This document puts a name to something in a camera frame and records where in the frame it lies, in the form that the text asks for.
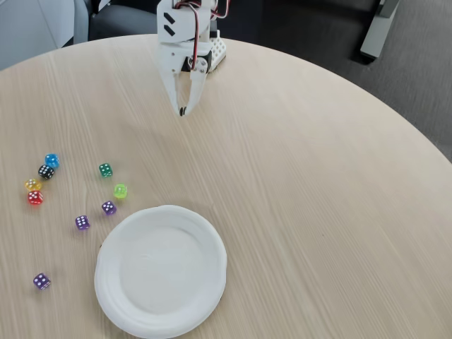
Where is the white paper plate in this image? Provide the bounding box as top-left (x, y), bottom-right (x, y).
top-left (94, 204), bottom-right (228, 339)

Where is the dark office chair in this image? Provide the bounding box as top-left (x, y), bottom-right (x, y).
top-left (88, 0), bottom-right (160, 42)

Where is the black die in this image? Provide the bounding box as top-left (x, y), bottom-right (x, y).
top-left (37, 164), bottom-right (56, 181)

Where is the grey desk leg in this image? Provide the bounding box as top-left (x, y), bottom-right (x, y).
top-left (359, 0), bottom-right (402, 60)

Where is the red servo cable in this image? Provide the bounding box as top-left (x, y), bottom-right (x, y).
top-left (210, 0), bottom-right (232, 20)
top-left (172, 0), bottom-right (201, 70)

